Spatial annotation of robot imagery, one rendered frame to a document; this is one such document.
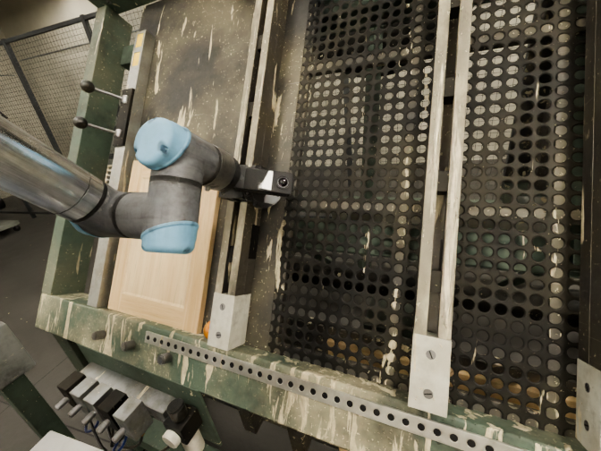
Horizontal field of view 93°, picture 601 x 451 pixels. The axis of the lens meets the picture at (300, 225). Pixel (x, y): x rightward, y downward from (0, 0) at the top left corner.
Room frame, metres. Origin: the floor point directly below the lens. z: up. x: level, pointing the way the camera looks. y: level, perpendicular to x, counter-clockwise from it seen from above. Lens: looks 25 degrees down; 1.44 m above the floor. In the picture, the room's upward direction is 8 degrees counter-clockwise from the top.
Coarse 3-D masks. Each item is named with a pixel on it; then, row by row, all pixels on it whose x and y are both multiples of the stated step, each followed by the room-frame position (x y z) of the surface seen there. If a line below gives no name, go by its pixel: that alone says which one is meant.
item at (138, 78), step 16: (144, 32) 1.20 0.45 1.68; (144, 48) 1.18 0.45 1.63; (144, 64) 1.16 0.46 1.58; (128, 80) 1.14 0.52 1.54; (144, 80) 1.14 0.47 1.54; (144, 96) 1.12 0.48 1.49; (128, 128) 1.03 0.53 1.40; (128, 144) 1.01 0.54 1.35; (128, 160) 0.99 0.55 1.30; (112, 176) 0.96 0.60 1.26; (128, 176) 0.97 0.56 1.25; (112, 240) 0.85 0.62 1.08; (96, 256) 0.84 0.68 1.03; (112, 256) 0.83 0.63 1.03; (96, 272) 0.80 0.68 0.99; (112, 272) 0.81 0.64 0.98; (96, 288) 0.77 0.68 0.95; (96, 304) 0.74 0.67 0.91
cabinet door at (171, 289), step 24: (144, 168) 0.94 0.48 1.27; (216, 192) 0.77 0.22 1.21; (216, 216) 0.75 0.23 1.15; (120, 240) 0.85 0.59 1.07; (120, 264) 0.80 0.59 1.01; (144, 264) 0.76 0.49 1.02; (168, 264) 0.73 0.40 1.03; (192, 264) 0.69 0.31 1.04; (120, 288) 0.76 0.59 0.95; (144, 288) 0.72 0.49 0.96; (168, 288) 0.69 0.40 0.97; (192, 288) 0.65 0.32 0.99; (144, 312) 0.68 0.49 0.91; (168, 312) 0.64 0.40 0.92; (192, 312) 0.61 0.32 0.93
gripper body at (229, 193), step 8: (240, 168) 0.53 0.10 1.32; (232, 184) 0.51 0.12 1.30; (224, 192) 0.59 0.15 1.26; (232, 192) 0.57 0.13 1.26; (240, 192) 0.57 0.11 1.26; (248, 192) 0.56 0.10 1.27; (232, 200) 0.61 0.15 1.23; (240, 200) 0.61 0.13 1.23; (248, 200) 0.58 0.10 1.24; (256, 200) 0.57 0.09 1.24
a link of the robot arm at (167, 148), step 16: (144, 128) 0.43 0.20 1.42; (160, 128) 0.42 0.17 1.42; (176, 128) 0.43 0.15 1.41; (144, 144) 0.42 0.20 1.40; (160, 144) 0.40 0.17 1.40; (176, 144) 0.41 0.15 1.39; (192, 144) 0.44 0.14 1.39; (208, 144) 0.48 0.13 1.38; (144, 160) 0.40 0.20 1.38; (160, 160) 0.40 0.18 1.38; (176, 160) 0.41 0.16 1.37; (192, 160) 0.43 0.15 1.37; (208, 160) 0.46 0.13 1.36; (192, 176) 0.42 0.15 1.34; (208, 176) 0.46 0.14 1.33
